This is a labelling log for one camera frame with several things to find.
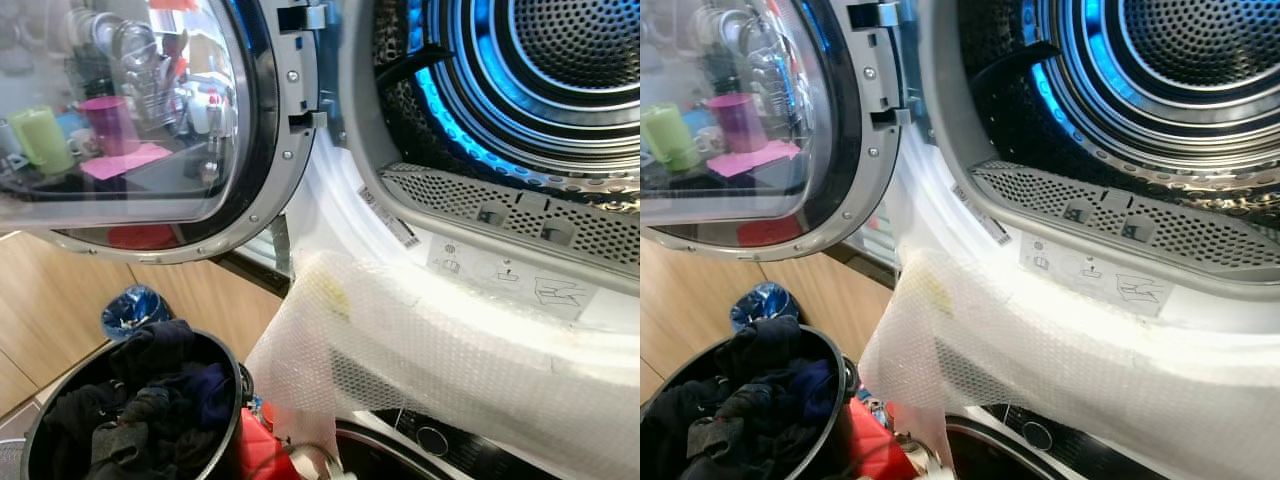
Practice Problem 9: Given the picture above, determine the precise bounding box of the black washer control panel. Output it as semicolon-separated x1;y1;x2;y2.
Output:
335;408;561;480
945;404;1151;480

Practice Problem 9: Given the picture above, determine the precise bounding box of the white instruction sticker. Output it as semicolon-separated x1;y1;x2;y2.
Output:
1020;233;1173;319
427;236;599;323

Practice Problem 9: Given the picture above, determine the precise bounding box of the blue plastic bag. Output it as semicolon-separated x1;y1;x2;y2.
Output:
101;284;173;343
729;281;801;335

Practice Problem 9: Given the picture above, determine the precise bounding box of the dark clothes pile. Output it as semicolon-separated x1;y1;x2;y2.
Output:
640;316;839;480
38;320;233;480

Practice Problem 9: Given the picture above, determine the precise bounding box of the grey perforated lint filter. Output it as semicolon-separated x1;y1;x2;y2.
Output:
968;160;1280;271
378;162;641;267

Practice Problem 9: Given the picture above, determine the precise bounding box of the round glass dryer door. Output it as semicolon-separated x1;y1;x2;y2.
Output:
0;0;331;266
640;0;913;263

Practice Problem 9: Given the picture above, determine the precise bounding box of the red box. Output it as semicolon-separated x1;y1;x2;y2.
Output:
236;405;301;480
846;396;926;480

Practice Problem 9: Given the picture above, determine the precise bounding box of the white barcode label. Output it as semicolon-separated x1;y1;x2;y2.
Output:
951;184;1009;246
358;186;421;249

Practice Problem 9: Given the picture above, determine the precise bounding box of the perforated steel dryer drum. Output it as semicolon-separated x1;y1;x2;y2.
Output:
372;0;641;206
958;0;1280;211

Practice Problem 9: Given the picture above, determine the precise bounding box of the black round laundry basket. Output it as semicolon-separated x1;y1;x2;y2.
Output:
640;325;859;480
20;325;253;480

